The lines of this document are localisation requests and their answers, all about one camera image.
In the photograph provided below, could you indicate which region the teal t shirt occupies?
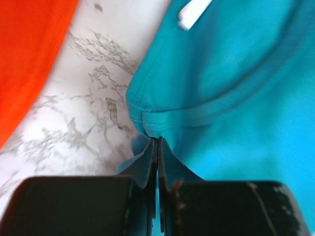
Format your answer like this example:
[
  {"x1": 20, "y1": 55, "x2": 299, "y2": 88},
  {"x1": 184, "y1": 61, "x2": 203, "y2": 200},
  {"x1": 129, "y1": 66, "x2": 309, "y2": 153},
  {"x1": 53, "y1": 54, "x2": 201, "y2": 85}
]
[{"x1": 126, "y1": 0, "x2": 315, "y2": 232}]

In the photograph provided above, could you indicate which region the orange t shirt on hanger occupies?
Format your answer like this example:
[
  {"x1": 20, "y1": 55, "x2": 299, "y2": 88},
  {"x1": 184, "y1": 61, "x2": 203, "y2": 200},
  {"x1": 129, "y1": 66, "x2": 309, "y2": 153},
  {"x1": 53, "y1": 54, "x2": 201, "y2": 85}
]
[{"x1": 0, "y1": 0, "x2": 78, "y2": 145}]

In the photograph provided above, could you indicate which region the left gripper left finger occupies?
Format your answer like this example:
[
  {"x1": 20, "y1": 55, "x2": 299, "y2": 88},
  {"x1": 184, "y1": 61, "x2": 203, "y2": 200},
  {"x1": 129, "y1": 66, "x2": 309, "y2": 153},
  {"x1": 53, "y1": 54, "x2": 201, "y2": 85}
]
[{"x1": 0, "y1": 139, "x2": 157, "y2": 236}]

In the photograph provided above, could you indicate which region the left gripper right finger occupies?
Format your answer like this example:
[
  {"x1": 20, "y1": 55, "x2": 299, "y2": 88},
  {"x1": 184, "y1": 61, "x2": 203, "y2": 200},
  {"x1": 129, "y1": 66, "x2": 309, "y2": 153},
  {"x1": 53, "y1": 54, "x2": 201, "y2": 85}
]
[{"x1": 157, "y1": 138, "x2": 310, "y2": 236}]

